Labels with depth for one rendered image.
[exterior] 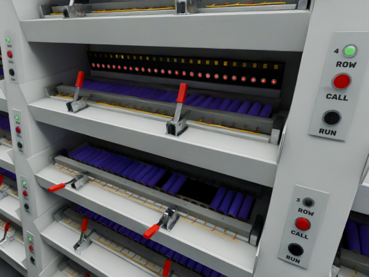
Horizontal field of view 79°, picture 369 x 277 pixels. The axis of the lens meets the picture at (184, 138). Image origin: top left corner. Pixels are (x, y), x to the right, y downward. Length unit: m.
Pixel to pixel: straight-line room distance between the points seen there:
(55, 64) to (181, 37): 0.44
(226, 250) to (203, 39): 0.36
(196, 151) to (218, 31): 0.19
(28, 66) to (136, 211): 0.45
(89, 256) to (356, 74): 0.69
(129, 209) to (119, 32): 0.36
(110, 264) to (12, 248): 0.53
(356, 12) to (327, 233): 0.27
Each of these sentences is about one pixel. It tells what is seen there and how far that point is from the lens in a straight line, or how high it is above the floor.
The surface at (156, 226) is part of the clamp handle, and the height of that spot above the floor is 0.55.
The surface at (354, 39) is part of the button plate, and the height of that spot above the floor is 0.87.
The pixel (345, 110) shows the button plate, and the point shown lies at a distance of 0.33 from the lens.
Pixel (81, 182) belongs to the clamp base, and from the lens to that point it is 0.63.
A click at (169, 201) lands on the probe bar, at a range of 0.50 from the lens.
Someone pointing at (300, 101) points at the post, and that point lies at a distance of 0.33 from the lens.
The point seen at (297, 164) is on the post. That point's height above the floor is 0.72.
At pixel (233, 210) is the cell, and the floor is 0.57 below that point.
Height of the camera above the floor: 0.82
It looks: 16 degrees down
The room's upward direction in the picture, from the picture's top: 5 degrees clockwise
